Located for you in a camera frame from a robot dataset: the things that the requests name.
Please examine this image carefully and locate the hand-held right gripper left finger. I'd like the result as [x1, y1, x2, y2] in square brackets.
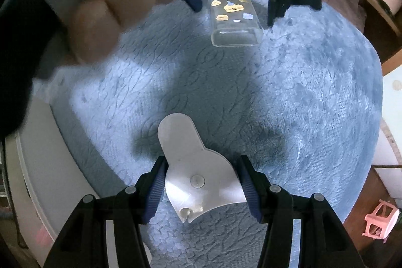
[42, 155, 168, 268]

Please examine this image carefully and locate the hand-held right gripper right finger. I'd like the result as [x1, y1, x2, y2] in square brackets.
[237, 155, 366, 268]

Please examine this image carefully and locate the clear box with stickers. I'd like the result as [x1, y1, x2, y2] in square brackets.
[209, 0, 263, 48]

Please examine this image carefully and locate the pink folded cloth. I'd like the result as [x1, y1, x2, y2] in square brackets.
[323, 0, 366, 33]

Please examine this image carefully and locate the blue plush blanket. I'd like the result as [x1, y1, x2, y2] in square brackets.
[31, 0, 384, 268]

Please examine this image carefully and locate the brown wooden cabinet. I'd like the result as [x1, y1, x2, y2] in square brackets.
[317, 0, 402, 64]

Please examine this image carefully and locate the pink toy chair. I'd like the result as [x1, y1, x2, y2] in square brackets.
[362, 199, 400, 244]

